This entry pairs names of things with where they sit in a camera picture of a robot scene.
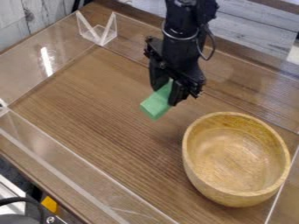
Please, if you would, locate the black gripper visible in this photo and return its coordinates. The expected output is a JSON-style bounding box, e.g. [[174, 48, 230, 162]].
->
[[145, 27, 217, 106]]

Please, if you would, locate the green rectangular block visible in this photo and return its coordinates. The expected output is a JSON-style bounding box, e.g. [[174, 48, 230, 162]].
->
[[141, 81, 173, 120]]

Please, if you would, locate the brown wooden bowl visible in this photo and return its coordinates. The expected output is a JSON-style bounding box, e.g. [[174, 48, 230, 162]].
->
[[182, 112, 291, 207]]

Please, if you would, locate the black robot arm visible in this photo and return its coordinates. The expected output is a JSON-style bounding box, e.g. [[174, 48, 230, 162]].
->
[[145, 0, 219, 106]]

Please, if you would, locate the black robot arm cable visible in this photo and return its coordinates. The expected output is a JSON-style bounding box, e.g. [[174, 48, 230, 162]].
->
[[195, 24, 218, 62]]

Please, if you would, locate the clear acrylic corner bracket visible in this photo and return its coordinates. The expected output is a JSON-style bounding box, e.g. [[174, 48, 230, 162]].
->
[[75, 10, 118, 46]]

